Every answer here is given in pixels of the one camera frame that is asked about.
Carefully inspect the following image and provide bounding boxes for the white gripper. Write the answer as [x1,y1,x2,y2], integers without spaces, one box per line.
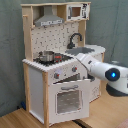
[76,53,97,71]

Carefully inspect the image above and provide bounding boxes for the white oven door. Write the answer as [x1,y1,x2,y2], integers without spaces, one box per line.
[49,79,90,124]

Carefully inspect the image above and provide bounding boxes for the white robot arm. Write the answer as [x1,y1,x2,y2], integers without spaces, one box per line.
[76,53,128,97]

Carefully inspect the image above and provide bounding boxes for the wooden toy kitchen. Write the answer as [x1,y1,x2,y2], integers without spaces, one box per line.
[22,2,105,128]

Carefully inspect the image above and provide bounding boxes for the red right stove knob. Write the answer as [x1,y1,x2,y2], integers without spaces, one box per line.
[72,66,78,72]

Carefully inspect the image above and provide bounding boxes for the red stove knob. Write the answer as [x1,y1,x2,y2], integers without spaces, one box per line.
[72,66,78,72]
[54,73,60,79]

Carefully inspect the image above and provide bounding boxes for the grey toy sink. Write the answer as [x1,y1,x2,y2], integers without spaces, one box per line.
[65,47,95,56]

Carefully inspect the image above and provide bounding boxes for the black toy faucet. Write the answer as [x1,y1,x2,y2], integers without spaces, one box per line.
[67,33,82,49]

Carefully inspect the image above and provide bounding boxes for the white fridge door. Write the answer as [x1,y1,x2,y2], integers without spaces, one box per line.
[88,74,100,101]

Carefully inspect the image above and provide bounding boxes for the black toy stovetop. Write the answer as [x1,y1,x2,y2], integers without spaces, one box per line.
[35,53,71,66]

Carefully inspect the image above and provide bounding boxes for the red left stove knob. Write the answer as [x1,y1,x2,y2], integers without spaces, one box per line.
[54,73,60,79]

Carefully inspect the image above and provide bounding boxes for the silver toy pot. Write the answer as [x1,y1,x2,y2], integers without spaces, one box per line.
[39,51,54,62]

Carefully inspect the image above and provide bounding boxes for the toy microwave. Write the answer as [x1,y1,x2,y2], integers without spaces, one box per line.
[67,3,89,21]

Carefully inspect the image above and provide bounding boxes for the grey range hood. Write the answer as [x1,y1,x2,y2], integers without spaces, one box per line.
[35,5,64,27]

